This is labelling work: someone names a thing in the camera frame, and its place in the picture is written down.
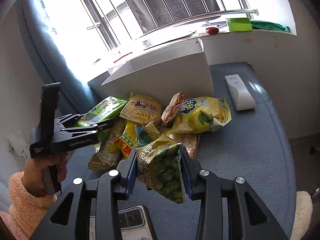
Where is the green seaweed snack bag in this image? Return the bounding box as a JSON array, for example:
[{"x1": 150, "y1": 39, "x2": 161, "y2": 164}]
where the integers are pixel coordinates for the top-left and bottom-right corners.
[{"x1": 74, "y1": 96, "x2": 128, "y2": 127}]

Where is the yellow round cracker bag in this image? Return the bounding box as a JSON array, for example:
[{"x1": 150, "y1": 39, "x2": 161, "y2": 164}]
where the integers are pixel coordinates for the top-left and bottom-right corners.
[{"x1": 119, "y1": 93, "x2": 162, "y2": 125}]

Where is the green plastic bag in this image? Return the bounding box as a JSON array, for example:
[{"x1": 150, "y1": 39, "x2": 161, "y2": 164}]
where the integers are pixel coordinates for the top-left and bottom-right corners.
[{"x1": 251, "y1": 20, "x2": 291, "y2": 33}]

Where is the red round object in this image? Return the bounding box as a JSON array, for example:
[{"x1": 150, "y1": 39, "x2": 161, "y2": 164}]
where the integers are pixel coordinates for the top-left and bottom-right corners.
[{"x1": 206, "y1": 27, "x2": 219, "y2": 35}]

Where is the green pea snack bag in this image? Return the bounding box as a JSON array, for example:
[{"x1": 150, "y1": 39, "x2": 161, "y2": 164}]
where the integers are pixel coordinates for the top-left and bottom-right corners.
[{"x1": 136, "y1": 134, "x2": 185, "y2": 204}]

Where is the yellow lemon chip bag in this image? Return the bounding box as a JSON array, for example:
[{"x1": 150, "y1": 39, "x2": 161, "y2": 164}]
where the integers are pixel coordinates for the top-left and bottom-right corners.
[{"x1": 170, "y1": 96, "x2": 232, "y2": 134}]

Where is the rice cracker clear bag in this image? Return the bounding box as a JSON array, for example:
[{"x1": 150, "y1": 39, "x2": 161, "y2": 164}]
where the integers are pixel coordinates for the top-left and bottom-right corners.
[{"x1": 169, "y1": 133, "x2": 201, "y2": 159}]

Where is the steel window rail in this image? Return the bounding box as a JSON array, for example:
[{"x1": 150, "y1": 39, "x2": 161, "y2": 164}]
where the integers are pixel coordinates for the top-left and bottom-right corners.
[{"x1": 140, "y1": 9, "x2": 259, "y2": 40}]

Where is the white remote control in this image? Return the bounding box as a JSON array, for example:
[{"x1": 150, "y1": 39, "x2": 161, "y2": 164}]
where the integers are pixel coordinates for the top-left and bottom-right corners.
[{"x1": 225, "y1": 74, "x2": 256, "y2": 111}]

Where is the red bead string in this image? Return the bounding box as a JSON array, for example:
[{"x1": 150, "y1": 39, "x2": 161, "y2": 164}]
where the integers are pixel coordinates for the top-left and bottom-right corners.
[{"x1": 113, "y1": 51, "x2": 133, "y2": 64}]

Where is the white storage box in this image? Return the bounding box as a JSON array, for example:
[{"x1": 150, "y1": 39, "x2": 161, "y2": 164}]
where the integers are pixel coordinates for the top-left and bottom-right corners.
[{"x1": 101, "y1": 38, "x2": 214, "y2": 107}]

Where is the white red small packet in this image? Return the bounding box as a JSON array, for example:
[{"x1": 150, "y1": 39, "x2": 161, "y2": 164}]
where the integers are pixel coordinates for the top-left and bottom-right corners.
[{"x1": 161, "y1": 92, "x2": 184, "y2": 124}]

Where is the left hand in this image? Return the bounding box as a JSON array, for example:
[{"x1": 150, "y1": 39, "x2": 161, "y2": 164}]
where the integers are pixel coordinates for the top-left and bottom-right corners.
[{"x1": 22, "y1": 152, "x2": 69, "y2": 197}]

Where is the smartphone with cartoon case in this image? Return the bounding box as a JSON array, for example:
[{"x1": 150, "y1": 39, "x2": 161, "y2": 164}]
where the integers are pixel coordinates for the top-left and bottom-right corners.
[{"x1": 118, "y1": 205, "x2": 157, "y2": 240}]

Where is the yellow red snack pouch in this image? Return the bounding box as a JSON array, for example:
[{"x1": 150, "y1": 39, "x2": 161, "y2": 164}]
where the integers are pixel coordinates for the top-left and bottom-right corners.
[{"x1": 107, "y1": 118, "x2": 137, "y2": 159}]

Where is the green plastic box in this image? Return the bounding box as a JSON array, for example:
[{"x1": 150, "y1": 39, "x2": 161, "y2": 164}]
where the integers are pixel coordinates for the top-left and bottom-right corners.
[{"x1": 226, "y1": 17, "x2": 253, "y2": 32}]

